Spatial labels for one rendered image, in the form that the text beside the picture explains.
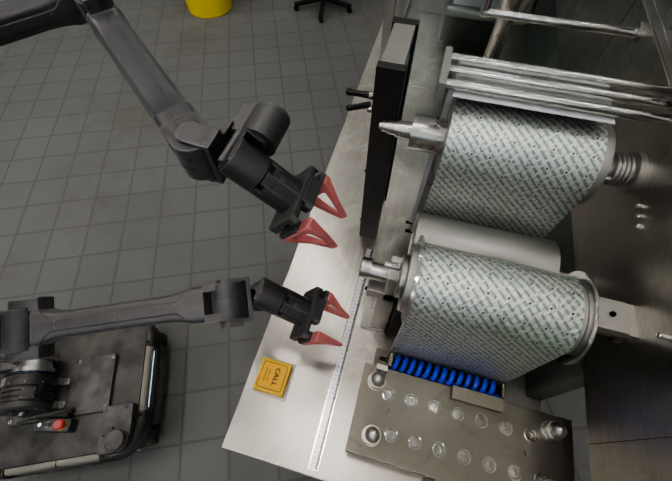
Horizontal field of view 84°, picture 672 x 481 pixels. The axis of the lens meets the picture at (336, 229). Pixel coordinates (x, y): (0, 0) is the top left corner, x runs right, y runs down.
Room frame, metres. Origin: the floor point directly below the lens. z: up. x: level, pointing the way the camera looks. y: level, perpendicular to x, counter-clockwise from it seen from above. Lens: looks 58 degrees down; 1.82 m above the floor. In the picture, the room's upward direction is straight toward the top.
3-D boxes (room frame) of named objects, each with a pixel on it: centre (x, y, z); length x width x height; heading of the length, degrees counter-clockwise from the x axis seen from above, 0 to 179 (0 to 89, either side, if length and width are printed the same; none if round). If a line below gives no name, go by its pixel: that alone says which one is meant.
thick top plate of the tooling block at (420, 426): (0.05, -0.23, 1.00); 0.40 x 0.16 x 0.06; 75
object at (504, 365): (0.17, -0.23, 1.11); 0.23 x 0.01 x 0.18; 75
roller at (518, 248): (0.35, -0.27, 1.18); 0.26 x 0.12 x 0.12; 75
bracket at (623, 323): (0.19, -0.41, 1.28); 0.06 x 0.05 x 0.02; 75
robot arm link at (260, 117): (0.40, 0.14, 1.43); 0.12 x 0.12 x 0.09; 71
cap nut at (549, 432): (0.05, -0.40, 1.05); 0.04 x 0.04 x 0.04
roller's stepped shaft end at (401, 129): (0.53, -0.11, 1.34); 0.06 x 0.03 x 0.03; 75
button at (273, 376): (0.17, 0.14, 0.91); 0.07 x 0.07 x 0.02; 75
